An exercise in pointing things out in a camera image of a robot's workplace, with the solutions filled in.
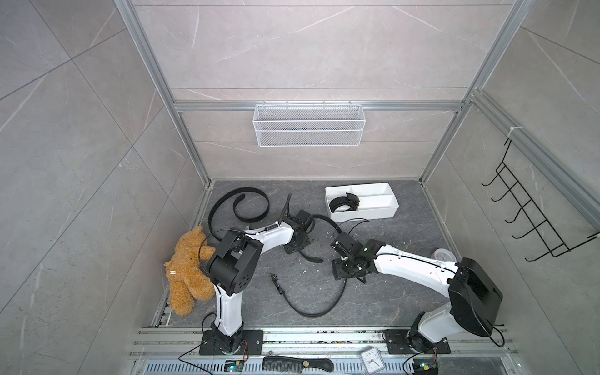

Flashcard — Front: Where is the long black leather belt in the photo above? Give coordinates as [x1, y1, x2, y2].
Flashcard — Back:
[329, 192, 360, 213]

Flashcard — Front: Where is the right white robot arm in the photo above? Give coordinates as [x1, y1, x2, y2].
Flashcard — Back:
[331, 233, 503, 352]

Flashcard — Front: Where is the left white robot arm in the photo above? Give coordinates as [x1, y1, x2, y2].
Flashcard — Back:
[208, 210, 313, 338]

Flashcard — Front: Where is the white divided storage box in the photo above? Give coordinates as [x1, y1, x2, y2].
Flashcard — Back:
[325, 183, 399, 223]

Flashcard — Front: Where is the curled black belt with buckle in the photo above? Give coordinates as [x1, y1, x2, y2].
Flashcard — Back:
[207, 186, 271, 242]

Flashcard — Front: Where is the pink round container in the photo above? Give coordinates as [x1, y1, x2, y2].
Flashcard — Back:
[431, 248, 457, 263]

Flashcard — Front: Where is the small white clock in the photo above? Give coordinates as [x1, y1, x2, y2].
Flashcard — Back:
[360, 347, 385, 374]

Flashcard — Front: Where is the brown teddy bear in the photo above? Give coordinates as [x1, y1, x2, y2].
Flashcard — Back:
[165, 226, 216, 317]

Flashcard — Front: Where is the black comb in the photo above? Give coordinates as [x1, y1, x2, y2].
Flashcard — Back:
[262, 356, 334, 373]

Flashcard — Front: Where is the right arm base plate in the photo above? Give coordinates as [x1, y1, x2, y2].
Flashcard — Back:
[382, 329, 452, 355]

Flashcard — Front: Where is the white wire mesh basket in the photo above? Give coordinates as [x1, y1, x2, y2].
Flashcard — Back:
[252, 103, 367, 147]

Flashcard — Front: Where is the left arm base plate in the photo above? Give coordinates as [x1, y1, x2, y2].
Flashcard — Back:
[198, 330, 264, 356]

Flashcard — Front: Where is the black wire hook rack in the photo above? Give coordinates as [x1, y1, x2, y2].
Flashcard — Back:
[481, 139, 599, 263]

